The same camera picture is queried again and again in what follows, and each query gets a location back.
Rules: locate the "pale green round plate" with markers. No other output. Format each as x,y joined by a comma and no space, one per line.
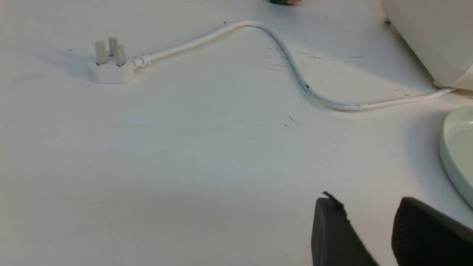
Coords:
456,150

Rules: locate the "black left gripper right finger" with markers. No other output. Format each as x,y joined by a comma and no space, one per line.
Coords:
424,236

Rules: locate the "white two-slot toaster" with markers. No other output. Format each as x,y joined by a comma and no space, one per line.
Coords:
440,32

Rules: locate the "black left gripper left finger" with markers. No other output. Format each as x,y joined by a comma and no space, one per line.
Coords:
334,241

